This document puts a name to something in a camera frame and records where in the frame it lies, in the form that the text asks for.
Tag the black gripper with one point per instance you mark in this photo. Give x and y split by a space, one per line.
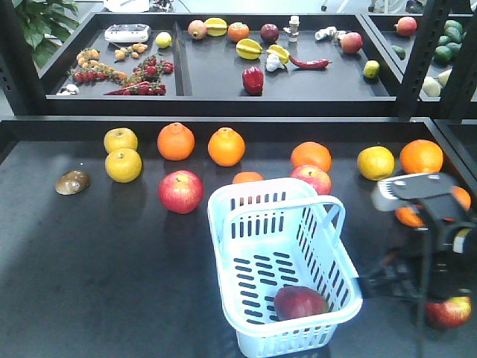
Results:
420 271

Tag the dark red apple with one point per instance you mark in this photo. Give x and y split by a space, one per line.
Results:
450 313

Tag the red apple front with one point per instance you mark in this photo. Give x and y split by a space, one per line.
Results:
293 302

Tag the light blue plastic basket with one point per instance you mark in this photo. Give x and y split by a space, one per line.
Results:
269 234

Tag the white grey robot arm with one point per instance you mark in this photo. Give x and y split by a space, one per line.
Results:
429 196

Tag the small orange front left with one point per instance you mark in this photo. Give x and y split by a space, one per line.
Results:
408 217

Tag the small orange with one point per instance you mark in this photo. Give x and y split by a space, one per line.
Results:
244 177
462 196
408 217

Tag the small orange front right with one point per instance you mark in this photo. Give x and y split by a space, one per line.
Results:
462 196

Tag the large orange right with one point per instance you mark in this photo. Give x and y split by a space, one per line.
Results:
421 156

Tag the yellow apple right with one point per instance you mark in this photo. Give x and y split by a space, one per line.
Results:
376 163

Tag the yellow apple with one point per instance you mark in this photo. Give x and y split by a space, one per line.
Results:
117 138
123 165
376 163

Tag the red apple centre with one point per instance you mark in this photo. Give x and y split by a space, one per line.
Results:
315 177

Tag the orange behind centre apple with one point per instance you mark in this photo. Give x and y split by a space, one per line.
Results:
312 153

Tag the pale pear with stem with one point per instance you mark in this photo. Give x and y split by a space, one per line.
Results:
431 87

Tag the small green yellow fruit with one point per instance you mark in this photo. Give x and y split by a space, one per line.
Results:
371 69

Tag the small orange centre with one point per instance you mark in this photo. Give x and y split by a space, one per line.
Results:
244 177

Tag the red chili pepper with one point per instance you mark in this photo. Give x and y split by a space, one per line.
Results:
313 64

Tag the rear right black tray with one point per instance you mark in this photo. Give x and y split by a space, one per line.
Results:
444 57

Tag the black tray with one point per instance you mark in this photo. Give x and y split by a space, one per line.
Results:
109 272
207 73
444 57

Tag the red apple rear tray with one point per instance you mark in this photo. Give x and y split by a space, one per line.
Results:
351 42

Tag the red pomegranate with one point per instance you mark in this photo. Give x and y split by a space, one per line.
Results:
406 26

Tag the orange with knob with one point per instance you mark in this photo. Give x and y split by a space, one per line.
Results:
226 147

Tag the white garlic bulb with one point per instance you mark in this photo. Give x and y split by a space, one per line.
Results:
273 63

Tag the red bell pepper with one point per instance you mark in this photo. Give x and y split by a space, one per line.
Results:
253 80

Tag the red apple left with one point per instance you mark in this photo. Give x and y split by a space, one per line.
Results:
181 191

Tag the yellow starfruit right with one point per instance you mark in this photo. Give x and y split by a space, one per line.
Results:
280 52

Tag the yellow starfruit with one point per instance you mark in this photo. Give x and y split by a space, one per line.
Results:
280 52
216 27
248 49

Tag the yellow starfruit left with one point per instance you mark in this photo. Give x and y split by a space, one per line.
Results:
248 49

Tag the dark purple fruit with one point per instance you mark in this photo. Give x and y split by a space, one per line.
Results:
269 33

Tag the orange rear left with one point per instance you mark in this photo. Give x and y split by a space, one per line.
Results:
175 142

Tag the persimmon orange fruit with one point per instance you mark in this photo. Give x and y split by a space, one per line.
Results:
238 31

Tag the yellow starfruit rear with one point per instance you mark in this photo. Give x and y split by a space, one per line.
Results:
216 27

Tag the yellow apple front left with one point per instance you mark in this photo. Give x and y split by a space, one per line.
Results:
123 165

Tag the front left black tray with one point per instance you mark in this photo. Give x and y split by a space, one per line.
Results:
109 272

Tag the mango reddish fruit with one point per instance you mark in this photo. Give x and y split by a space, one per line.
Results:
197 29

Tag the yellow apple rear left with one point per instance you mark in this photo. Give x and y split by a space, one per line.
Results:
117 138

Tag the cherry tomato vine red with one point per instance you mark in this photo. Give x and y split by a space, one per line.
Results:
146 78

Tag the small yellow lemon rear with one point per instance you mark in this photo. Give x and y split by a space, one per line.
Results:
163 40

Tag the rear left black tray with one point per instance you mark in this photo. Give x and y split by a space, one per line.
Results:
207 73

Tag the brown mushroom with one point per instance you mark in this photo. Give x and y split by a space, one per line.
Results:
72 182

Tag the white electronic scale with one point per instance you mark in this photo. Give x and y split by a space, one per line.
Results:
127 33

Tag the orange cherry tomato vine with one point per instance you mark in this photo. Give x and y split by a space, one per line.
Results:
89 67

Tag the green potted plant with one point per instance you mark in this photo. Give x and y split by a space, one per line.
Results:
46 25

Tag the black rack post right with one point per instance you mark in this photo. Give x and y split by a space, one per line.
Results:
432 23

